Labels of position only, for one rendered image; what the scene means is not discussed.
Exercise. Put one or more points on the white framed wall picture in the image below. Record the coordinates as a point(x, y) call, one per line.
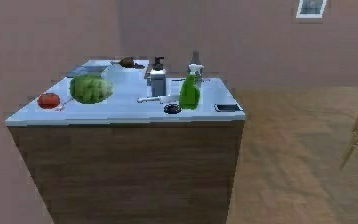
point(311, 8)

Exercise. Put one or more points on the brown wooden kitchen counter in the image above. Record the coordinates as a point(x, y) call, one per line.
point(130, 173)

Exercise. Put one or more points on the green spray bottle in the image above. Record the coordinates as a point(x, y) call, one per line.
point(189, 93)

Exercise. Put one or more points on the silver kitchen knife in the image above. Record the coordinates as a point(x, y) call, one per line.
point(153, 99)

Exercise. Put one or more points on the grey soap dispenser bottle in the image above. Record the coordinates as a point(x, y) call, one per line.
point(158, 80)

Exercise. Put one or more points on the black mobile phone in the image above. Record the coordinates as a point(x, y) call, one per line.
point(227, 107)

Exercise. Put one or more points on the green lettuce head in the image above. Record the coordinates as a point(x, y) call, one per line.
point(90, 88)

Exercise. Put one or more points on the brown round potato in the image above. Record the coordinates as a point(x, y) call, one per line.
point(127, 62)

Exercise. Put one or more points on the red tomato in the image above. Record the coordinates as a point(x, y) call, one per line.
point(48, 100)

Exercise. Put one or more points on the grey pepper shaker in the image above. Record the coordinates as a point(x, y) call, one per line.
point(195, 58)

